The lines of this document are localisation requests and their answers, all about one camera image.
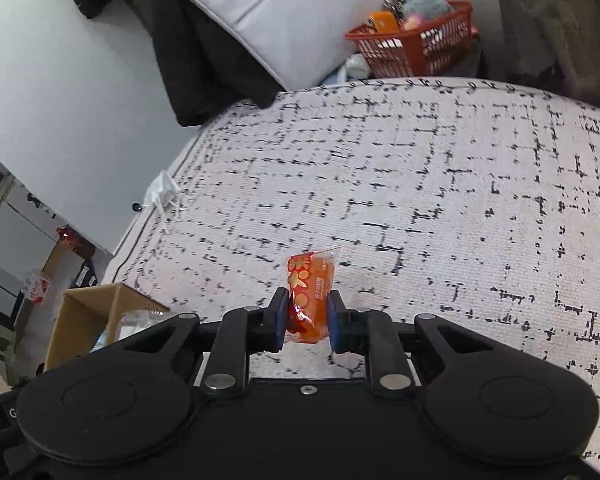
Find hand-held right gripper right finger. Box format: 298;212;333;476
327;293;501;391

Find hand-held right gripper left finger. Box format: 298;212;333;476
115;287;291;393

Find orange snack packet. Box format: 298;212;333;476
286;245;342;345

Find cardboard box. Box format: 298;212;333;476
44;282;174;374

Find red and white plastic bag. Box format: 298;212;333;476
22;270;51;304

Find printed blanket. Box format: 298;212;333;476
102;76;600;480

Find black carton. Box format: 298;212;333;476
72;259;101;289

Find white face mask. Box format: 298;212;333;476
147;170;184;234

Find brown bottle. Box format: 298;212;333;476
55;225;97;262

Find black jacket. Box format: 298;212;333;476
122;0;282;129

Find red plastic basket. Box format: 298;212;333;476
345;0;477;80

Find grey pillow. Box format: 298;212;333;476
184;0;434;92

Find white desk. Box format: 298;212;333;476
490;0;600;112

